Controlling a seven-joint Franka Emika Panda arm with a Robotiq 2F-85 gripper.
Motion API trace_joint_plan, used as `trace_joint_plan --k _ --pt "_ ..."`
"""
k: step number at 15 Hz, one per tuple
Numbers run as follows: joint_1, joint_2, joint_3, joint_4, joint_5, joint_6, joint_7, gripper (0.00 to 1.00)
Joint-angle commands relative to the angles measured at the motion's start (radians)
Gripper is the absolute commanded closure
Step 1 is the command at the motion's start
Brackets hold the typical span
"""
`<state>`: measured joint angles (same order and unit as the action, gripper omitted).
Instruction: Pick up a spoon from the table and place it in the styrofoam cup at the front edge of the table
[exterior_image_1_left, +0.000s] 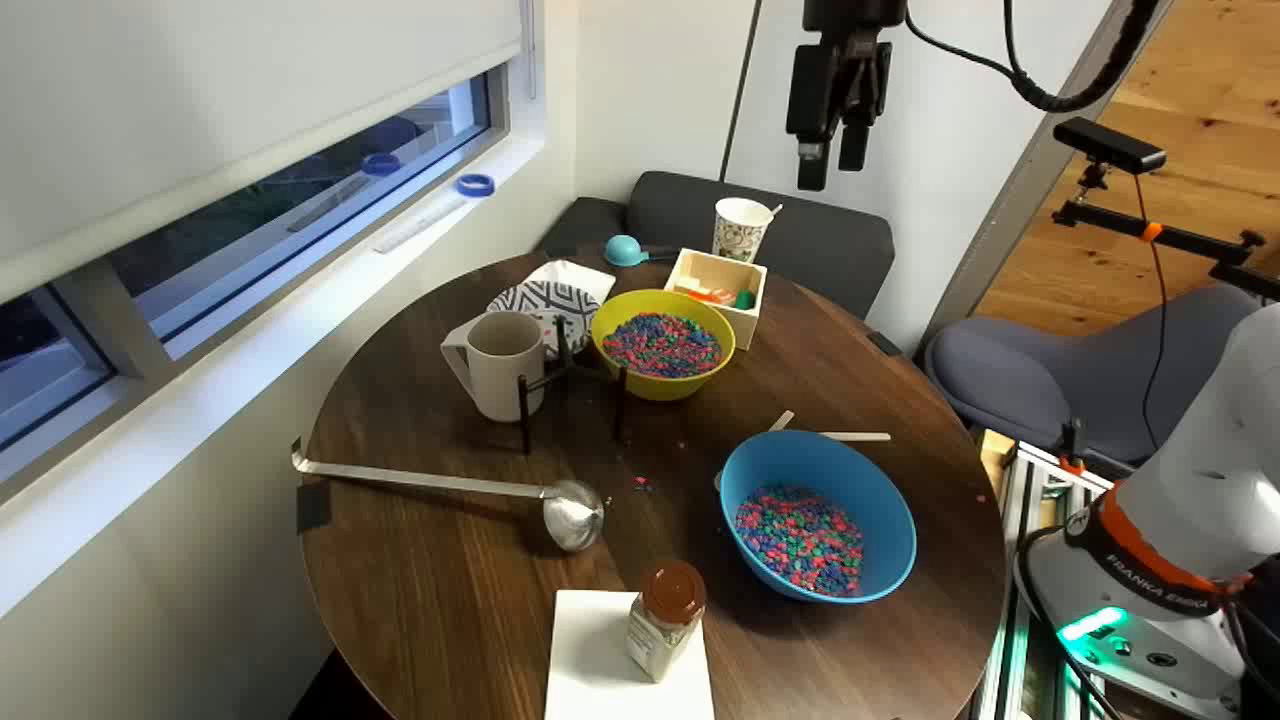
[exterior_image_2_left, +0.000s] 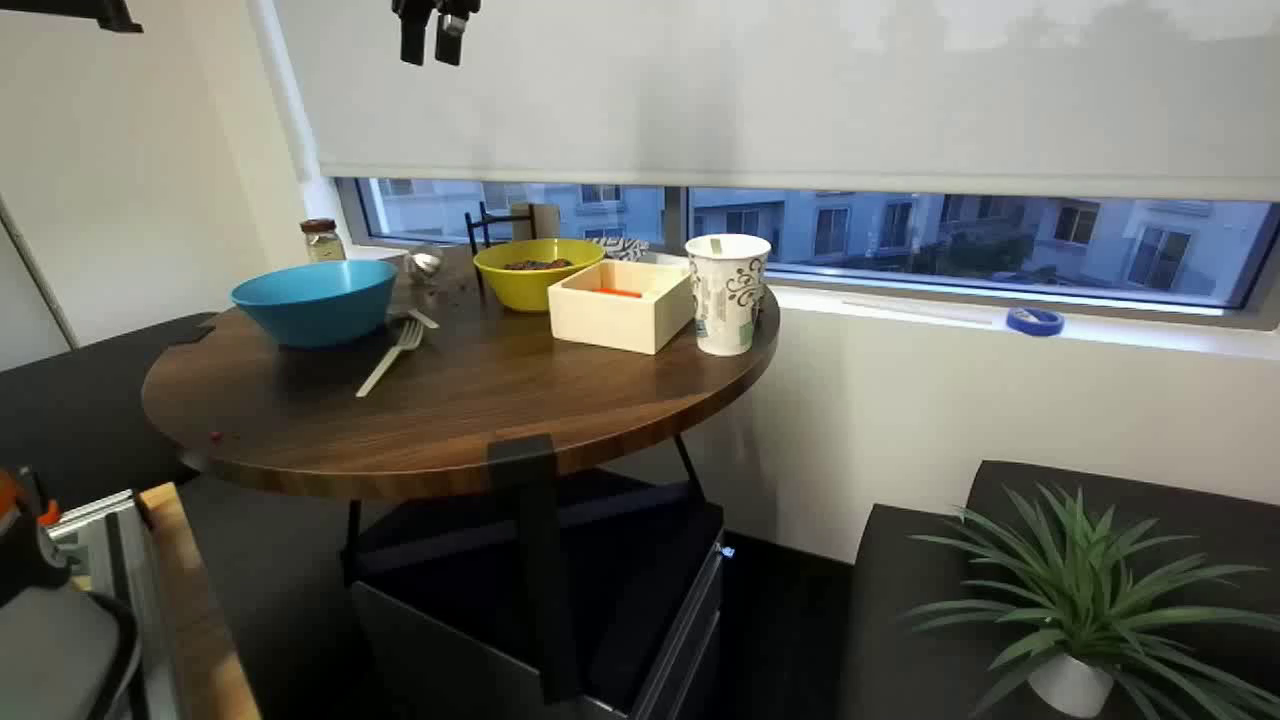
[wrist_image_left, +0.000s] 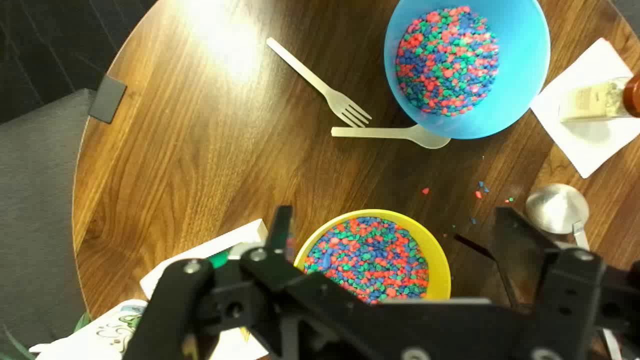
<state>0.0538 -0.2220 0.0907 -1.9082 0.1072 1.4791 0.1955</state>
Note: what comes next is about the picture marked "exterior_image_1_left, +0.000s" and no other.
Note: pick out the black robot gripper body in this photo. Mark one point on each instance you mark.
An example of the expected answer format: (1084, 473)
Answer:
(851, 29)

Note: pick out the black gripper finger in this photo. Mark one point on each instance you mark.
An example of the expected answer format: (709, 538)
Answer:
(809, 115)
(866, 102)

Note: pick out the white styrofoam cup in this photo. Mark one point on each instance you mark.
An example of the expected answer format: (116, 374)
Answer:
(737, 225)

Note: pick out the dark grey sofa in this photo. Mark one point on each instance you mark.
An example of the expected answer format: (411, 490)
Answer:
(834, 250)

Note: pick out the small white wooden box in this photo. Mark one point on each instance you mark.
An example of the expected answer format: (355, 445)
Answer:
(726, 284)

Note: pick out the teal ball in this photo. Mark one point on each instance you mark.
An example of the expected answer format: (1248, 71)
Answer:
(626, 250)

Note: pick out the yellow green bowl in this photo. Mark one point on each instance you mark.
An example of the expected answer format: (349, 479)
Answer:
(641, 300)

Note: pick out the colourful beads in yellow bowl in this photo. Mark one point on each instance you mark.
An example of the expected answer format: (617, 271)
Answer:
(663, 345)

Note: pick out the patterned white cloth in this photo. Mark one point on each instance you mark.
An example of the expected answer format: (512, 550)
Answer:
(560, 300)

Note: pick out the grey chair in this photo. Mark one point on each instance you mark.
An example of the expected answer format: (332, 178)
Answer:
(1120, 384)

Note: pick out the beige ceramic pitcher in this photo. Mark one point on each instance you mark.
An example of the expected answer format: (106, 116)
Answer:
(499, 363)

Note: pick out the blue plastic bowl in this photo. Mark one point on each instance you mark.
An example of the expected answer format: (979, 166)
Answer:
(837, 473)

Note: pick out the colourful beads in blue bowl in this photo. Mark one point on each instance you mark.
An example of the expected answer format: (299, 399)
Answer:
(802, 538)

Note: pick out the metal ladle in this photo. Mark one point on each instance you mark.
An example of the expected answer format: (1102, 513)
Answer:
(571, 508)

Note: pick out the spice jar brown lid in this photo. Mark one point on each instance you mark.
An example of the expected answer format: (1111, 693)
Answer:
(663, 618)

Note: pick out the white square napkin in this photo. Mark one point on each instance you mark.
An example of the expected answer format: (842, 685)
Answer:
(594, 674)

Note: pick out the white roller blind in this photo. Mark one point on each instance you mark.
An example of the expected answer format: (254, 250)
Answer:
(128, 115)

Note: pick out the black camera on stand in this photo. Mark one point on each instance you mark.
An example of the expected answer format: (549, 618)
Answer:
(1137, 158)

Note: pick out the black wire bowl stand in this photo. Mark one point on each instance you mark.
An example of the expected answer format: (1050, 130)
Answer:
(571, 366)

